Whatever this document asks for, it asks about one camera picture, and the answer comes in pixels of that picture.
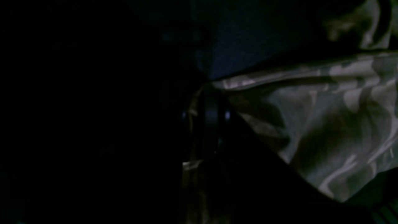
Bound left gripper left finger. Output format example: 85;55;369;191
177;90;215;224

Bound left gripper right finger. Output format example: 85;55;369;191
215;100;311;224

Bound camouflage t-shirt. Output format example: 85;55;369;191
180;0;398;224

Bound black table cloth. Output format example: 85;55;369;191
0;0;398;224

